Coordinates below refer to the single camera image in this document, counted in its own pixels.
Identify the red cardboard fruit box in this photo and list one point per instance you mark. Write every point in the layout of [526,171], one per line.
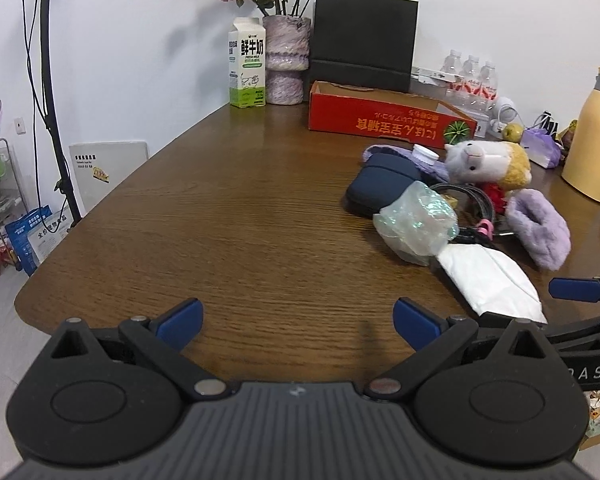
[383,114]

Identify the white green milk carton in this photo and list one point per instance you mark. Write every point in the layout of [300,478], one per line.
[246,63]

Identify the small white desk fan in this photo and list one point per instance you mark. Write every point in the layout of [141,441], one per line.
[502,112]

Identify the purple tissue packet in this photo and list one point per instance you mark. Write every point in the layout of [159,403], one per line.
[541,148]

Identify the white yellow plush toy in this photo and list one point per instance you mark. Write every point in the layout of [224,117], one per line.
[494,167]

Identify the black light stand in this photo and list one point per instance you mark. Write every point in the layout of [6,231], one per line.
[43,100]

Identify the small white jar lid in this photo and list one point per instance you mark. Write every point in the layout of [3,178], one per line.
[425,155]

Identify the clear plastic bag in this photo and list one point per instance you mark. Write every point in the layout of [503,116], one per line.
[418,225]

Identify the yellow thermos jug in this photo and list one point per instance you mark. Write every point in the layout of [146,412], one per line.
[582,166]

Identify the blue white paper bag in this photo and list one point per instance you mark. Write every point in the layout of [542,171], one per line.
[36,234]

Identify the purple marbled vase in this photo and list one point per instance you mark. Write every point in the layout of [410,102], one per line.
[287,58]

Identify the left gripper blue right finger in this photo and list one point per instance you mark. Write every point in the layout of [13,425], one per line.
[415,324]

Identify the navy blue zip pouch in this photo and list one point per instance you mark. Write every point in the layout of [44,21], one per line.
[382,179]

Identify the flat white orange carton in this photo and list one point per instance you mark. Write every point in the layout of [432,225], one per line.
[427,76]

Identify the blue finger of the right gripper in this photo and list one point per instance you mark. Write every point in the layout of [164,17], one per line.
[575,289]

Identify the clear water bottle right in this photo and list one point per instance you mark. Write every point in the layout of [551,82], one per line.
[488,90]

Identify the white tissue pack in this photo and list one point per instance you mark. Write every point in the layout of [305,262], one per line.
[491,282]

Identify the clear water bottle left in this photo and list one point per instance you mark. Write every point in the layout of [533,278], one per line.
[451,67]

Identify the white flat board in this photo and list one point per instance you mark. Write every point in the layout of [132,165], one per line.
[99,167]

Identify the clear water bottle middle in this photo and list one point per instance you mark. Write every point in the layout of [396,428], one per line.
[470,76]

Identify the yellow green apple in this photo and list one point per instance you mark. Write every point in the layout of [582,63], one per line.
[512,132]

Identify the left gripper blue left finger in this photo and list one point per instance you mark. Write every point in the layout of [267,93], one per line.
[180,325]

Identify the metal wire shelf rack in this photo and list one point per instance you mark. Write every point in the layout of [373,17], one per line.
[12,205]

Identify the clear water bottle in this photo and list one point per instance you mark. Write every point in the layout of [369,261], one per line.
[488,90]
[451,67]
[470,76]

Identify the black paper shopping bag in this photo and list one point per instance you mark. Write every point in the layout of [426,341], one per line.
[364,43]

